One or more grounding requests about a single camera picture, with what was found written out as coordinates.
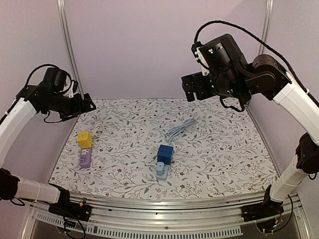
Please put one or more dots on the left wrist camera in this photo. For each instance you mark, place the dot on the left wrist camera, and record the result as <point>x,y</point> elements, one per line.
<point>59,81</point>

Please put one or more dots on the yellow cube socket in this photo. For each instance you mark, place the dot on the yellow cube socket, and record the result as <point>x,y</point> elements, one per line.
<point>84,140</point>

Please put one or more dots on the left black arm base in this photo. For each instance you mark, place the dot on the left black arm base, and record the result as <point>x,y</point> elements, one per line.
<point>66,208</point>

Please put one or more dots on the purple power strip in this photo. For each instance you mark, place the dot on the purple power strip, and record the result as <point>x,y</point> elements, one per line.
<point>85,158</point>

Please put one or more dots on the blue cube socket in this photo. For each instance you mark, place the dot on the blue cube socket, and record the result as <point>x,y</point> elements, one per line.
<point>165,154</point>

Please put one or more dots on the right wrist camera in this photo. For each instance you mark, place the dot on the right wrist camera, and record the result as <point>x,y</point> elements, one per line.
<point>218,55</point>

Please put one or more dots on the floral patterned table mat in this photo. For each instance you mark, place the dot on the floral patterned table mat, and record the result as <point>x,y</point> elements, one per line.
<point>216,152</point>

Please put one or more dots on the left aluminium frame post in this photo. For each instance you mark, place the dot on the left aluminium frame post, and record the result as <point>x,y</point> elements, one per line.
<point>68,43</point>

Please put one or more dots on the light blue plug adapter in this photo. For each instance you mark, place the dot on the light blue plug adapter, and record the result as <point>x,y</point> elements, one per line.
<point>160,169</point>

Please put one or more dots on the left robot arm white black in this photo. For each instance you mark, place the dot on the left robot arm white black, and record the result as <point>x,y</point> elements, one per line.
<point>31,100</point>

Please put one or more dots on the aluminium front rail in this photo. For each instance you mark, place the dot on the aluminium front rail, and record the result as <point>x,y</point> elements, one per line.
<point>208,218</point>

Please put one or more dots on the aluminium frame post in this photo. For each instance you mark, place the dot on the aluminium frame post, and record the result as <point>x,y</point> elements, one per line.
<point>68,43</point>
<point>267,20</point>

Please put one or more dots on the grey-blue power strip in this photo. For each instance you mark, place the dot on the grey-blue power strip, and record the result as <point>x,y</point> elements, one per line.
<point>166,170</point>

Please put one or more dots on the right aluminium frame post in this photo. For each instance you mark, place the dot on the right aluminium frame post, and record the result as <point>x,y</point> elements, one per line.
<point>267,20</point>

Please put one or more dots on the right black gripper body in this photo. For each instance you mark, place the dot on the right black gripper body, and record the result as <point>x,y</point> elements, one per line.
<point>195,85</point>

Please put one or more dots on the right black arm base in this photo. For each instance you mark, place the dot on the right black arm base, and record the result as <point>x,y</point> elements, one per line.
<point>261,210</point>

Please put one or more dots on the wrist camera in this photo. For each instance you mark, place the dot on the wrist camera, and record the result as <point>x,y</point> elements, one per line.
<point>218,55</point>
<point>59,81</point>

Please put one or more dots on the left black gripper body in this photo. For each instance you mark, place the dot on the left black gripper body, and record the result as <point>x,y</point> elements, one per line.
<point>67,107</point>

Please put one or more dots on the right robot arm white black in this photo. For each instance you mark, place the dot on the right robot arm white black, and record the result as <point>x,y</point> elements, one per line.
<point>271,76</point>

